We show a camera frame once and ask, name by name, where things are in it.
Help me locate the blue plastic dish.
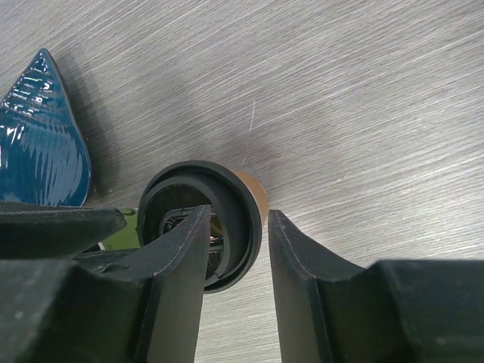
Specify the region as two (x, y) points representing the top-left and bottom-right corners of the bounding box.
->
(1, 48), (92, 206)

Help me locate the brown paper cup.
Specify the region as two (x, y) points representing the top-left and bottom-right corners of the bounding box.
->
(232, 170), (269, 225)

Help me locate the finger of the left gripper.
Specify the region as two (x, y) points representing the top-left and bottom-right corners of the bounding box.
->
(1, 201), (127, 259)

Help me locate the green paper cup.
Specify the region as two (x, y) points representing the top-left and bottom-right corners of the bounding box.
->
(85, 209), (140, 253)

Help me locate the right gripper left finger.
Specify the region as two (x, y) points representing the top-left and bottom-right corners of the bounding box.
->
(1, 206), (210, 362)

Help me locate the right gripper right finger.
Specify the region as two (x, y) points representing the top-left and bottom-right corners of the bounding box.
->
(268, 210), (483, 362)

